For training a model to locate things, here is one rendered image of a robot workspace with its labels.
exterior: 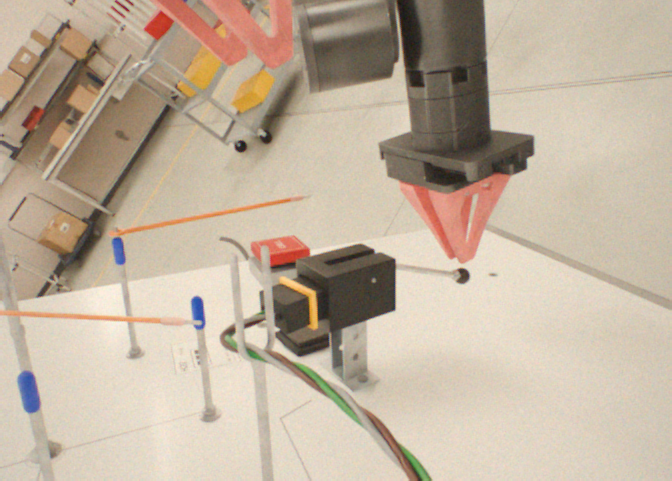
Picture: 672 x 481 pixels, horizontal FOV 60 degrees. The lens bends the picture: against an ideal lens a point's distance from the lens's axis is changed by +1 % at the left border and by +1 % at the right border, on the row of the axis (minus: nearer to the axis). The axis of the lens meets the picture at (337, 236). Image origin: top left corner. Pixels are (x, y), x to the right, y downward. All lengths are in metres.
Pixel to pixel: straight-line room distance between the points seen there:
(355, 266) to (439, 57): 0.15
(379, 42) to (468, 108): 0.08
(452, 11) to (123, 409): 0.34
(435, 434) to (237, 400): 0.14
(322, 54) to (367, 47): 0.03
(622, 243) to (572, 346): 1.30
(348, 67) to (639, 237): 1.45
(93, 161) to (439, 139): 8.05
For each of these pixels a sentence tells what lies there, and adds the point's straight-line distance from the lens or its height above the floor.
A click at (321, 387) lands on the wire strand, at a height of 1.22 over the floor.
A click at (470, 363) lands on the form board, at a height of 1.03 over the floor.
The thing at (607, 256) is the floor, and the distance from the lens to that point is 1.78.
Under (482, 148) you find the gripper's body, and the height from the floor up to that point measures 1.12.
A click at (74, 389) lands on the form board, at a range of 0.47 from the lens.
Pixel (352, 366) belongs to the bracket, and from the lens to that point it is 0.42.
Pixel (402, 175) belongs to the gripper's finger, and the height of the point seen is 1.13.
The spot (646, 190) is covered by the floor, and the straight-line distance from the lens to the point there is 1.85.
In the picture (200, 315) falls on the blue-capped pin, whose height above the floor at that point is 1.22.
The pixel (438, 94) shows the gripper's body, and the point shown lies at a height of 1.17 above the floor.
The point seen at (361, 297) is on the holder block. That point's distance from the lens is 0.38.
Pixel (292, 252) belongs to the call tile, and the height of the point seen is 1.10.
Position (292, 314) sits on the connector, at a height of 1.18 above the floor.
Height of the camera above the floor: 1.36
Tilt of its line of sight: 29 degrees down
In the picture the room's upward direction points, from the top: 55 degrees counter-clockwise
